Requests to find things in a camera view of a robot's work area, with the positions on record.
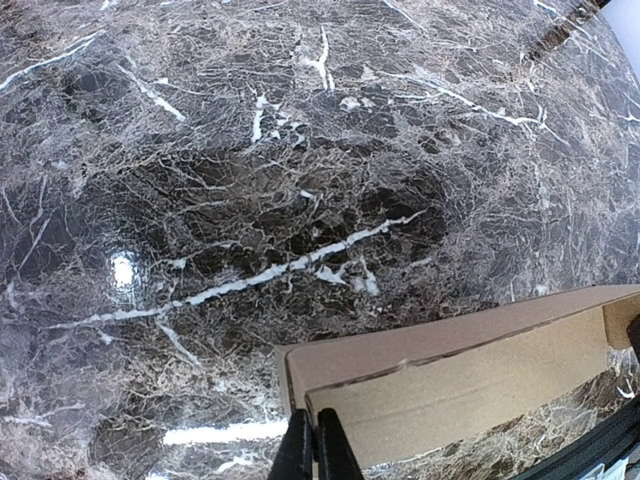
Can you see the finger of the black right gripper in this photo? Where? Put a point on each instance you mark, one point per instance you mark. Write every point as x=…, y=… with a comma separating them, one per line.
x=633, y=333

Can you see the brown cardboard box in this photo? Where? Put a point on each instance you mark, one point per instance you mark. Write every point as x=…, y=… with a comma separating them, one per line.
x=404, y=392

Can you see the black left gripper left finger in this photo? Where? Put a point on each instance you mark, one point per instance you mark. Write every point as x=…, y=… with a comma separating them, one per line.
x=294, y=458

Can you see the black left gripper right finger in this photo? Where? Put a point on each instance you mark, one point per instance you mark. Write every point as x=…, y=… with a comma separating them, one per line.
x=336, y=460

